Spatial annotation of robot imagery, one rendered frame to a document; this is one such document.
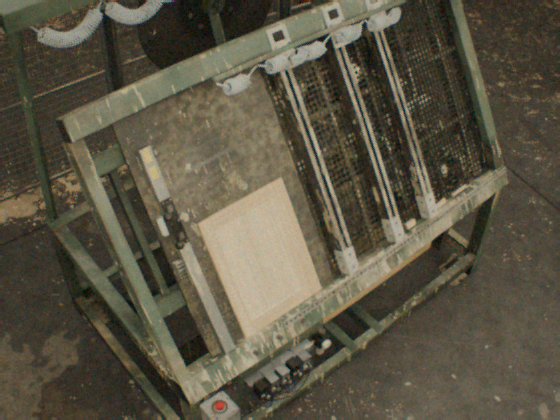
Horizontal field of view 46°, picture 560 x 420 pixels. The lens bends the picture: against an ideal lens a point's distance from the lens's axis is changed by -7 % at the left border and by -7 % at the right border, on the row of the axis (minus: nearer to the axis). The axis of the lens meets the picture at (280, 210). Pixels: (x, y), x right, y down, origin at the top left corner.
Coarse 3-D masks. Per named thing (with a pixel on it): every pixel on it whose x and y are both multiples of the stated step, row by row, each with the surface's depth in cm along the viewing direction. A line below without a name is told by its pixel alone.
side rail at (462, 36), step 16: (448, 0) 349; (448, 16) 354; (464, 16) 355; (464, 32) 356; (464, 48) 357; (464, 64) 362; (480, 80) 366; (480, 96) 367; (480, 112) 370; (480, 128) 375; (480, 144) 381; (496, 144) 378; (480, 160) 387; (496, 160) 380
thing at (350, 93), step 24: (336, 24) 302; (360, 24) 293; (336, 48) 305; (336, 72) 314; (360, 96) 318; (360, 120) 319; (360, 144) 326; (384, 168) 330; (384, 192) 331; (384, 216) 338
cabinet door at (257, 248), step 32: (256, 192) 299; (224, 224) 292; (256, 224) 301; (288, 224) 310; (224, 256) 294; (256, 256) 303; (288, 256) 312; (224, 288) 296; (256, 288) 304; (288, 288) 314; (320, 288) 323; (256, 320) 306
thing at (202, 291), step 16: (144, 160) 267; (160, 176) 272; (160, 192) 272; (160, 208) 275; (192, 256) 283; (192, 272) 284; (208, 288) 289; (208, 304) 289; (208, 320) 293; (224, 336) 295
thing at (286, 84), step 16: (272, 32) 284; (272, 48) 285; (304, 48) 281; (288, 80) 296; (288, 96) 297; (288, 112) 303; (304, 112) 302; (304, 128) 304; (304, 144) 305; (304, 160) 311; (320, 160) 309; (320, 176) 310; (320, 192) 313; (320, 208) 319; (336, 208) 317; (336, 224) 317; (336, 240) 321; (336, 256) 327; (352, 256) 325; (352, 272) 326
